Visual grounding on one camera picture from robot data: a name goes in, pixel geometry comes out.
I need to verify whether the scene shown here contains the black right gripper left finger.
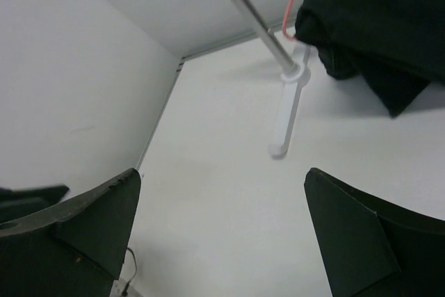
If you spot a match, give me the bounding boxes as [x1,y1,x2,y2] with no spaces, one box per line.
[1,168,141,296]

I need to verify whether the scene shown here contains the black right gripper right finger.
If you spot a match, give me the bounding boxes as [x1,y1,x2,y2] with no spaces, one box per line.
[304,168,444,296]

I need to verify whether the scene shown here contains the black trousers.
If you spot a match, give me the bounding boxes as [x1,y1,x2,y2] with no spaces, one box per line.
[295,0,444,118]

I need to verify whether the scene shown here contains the pink wire hanger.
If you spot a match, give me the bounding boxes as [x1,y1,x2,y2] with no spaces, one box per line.
[281,0,297,41]

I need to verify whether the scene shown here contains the white metal clothes rack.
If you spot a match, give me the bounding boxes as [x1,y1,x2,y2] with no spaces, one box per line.
[204,0,312,159]

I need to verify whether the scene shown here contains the aluminium table edge rail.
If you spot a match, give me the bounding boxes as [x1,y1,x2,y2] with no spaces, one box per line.
[140,39,282,175]

